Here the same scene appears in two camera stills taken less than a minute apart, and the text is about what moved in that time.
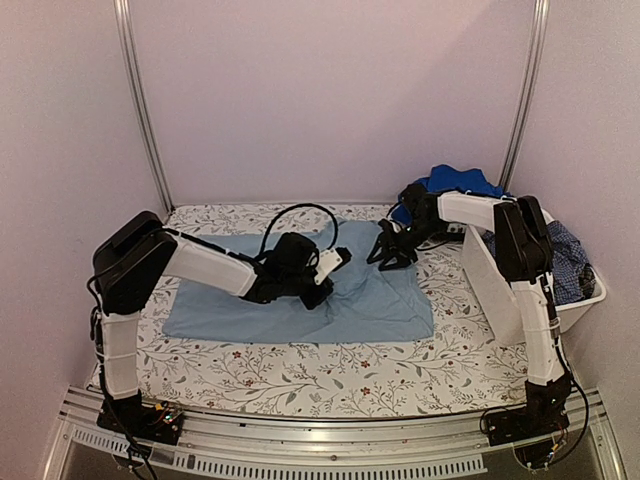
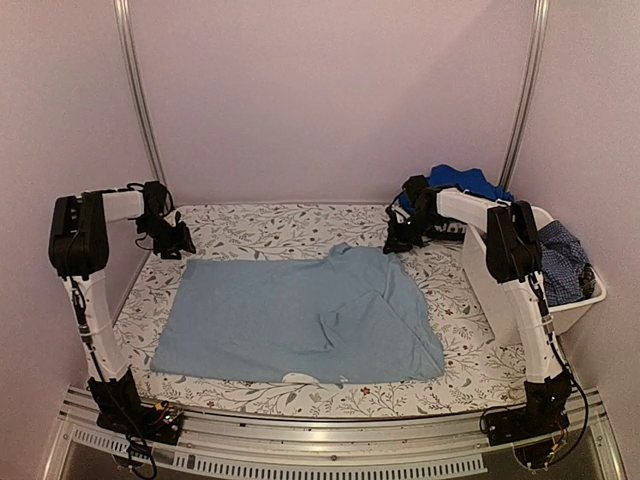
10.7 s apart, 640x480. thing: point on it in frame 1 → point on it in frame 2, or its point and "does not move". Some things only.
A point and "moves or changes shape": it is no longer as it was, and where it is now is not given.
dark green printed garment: x=455 y=237 does not move
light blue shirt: x=364 y=302 moves or changes shape
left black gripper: x=311 y=300 → x=183 y=239
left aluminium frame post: x=123 y=13 does not move
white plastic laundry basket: x=494 y=294 does not move
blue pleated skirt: x=446 y=179 does not move
